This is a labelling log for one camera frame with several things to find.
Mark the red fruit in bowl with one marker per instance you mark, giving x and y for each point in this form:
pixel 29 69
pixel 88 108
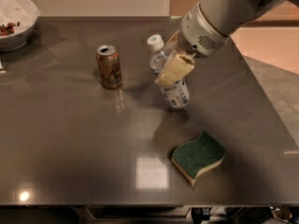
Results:
pixel 8 29

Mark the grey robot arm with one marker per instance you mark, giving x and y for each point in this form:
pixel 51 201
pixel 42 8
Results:
pixel 226 16

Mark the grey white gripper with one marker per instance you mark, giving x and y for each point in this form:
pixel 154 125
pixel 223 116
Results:
pixel 196 32

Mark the orange soda can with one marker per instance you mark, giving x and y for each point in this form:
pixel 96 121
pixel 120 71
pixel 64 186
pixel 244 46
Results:
pixel 109 66

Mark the clear plastic water bottle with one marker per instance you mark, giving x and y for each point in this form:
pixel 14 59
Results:
pixel 170 66

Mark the white bowl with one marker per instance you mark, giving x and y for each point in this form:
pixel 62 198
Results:
pixel 24 14

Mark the green and yellow sponge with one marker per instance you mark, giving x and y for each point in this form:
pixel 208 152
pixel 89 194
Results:
pixel 198 156

